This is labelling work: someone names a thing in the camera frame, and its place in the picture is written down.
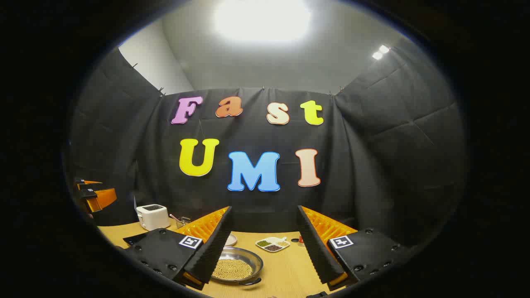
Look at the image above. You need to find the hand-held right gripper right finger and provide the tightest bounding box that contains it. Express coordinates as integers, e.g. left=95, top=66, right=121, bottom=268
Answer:
left=297, top=205, right=417, bottom=292

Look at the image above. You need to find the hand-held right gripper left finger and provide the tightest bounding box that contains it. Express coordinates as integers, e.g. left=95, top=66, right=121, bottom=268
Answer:
left=124, top=206, right=233, bottom=290

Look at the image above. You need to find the stainless steel pot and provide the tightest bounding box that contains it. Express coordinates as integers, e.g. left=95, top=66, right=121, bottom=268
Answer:
left=211, top=247, right=264, bottom=286

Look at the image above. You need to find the black induction cooktop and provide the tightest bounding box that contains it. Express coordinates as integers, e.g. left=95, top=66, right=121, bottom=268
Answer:
left=123, top=232, right=149, bottom=247

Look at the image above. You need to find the pile of soybeans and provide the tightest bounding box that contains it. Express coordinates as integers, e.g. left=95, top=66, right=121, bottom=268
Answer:
left=212, top=259, right=253, bottom=280

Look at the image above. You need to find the white divided dish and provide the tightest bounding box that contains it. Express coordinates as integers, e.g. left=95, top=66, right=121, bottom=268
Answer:
left=255, top=237, right=290, bottom=252

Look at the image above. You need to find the white toaster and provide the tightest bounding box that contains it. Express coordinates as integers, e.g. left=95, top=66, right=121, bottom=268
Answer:
left=136, top=204, right=171, bottom=231

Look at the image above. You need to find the small ceiling spotlight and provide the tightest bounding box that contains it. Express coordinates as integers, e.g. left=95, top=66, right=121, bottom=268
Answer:
left=371, top=44, right=391, bottom=61

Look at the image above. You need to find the large ceiling light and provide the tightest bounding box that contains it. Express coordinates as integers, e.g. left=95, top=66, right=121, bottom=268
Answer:
left=213, top=0, right=312, bottom=43

